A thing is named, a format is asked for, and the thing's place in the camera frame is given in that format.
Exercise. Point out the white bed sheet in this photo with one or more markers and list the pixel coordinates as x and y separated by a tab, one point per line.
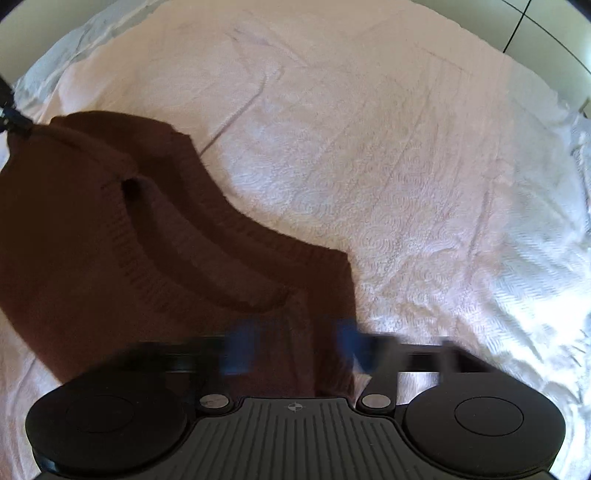
60	50

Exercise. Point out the bed with white bedspread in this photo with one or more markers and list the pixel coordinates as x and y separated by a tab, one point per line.
369	175

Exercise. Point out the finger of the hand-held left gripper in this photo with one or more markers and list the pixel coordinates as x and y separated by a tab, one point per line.
14	116

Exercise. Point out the brown knitted sweater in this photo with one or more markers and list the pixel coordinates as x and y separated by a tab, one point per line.
138	258

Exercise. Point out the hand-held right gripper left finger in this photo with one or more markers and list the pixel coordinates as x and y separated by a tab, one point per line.
240	347

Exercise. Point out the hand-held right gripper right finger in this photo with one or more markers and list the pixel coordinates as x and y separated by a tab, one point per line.
354	347

